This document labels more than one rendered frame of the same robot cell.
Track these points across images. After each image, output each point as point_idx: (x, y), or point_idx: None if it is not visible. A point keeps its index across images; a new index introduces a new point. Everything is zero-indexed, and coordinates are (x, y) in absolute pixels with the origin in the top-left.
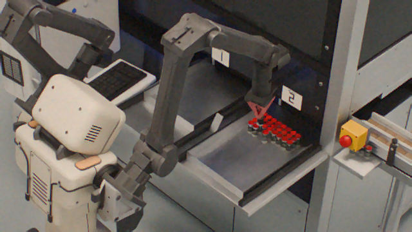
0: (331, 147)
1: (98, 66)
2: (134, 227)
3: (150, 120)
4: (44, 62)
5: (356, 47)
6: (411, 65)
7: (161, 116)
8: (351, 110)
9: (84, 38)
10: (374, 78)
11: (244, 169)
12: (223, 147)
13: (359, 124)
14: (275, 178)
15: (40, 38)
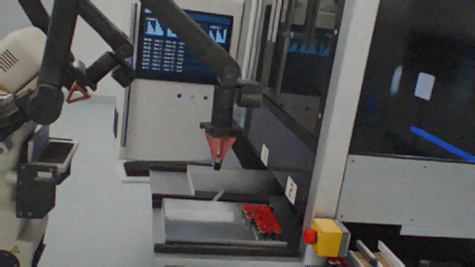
0: (305, 252)
1: (115, 80)
2: (39, 215)
3: (172, 182)
4: (43, 25)
5: (345, 112)
6: (458, 216)
7: (45, 42)
8: (340, 213)
9: (185, 128)
10: (385, 190)
11: (199, 234)
12: (204, 216)
13: (336, 225)
14: (215, 247)
15: (129, 90)
